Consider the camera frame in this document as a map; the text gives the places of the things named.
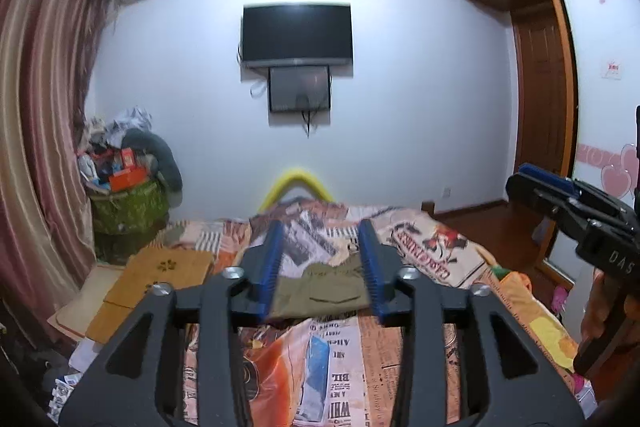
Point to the khaki pants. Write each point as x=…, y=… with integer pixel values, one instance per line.
x=320, y=292

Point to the plain cardboard sheet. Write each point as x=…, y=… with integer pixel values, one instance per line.
x=115, y=322

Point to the bed with printed cover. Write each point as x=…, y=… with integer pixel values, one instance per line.
x=425, y=237

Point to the wall socket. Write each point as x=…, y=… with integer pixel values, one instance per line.
x=446, y=193

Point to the white wardrobe door pink hearts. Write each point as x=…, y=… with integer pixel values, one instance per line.
x=595, y=117

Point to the cardboard sheet with flower print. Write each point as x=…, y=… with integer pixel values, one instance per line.
x=165, y=267

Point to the striped curtain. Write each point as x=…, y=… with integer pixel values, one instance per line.
x=40, y=132

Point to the yellow foam tube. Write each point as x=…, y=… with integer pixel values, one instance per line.
x=295, y=174

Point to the black wall television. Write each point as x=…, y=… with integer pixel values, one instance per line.
x=297, y=34

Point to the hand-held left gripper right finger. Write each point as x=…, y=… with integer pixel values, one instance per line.
x=370, y=257

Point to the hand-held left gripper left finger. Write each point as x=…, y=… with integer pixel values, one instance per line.
x=270, y=252

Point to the orange box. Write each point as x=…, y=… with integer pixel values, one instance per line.
x=127, y=179

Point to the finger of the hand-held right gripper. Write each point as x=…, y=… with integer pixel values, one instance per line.
x=525, y=197
x=550, y=179

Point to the red wall sticker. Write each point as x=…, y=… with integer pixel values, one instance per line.
x=611, y=68

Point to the wooden door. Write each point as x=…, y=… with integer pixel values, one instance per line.
x=542, y=107

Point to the person's right hand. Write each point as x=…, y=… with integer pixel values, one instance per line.
x=592, y=307

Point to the yellow orange pillow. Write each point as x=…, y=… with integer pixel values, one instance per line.
x=540, y=322

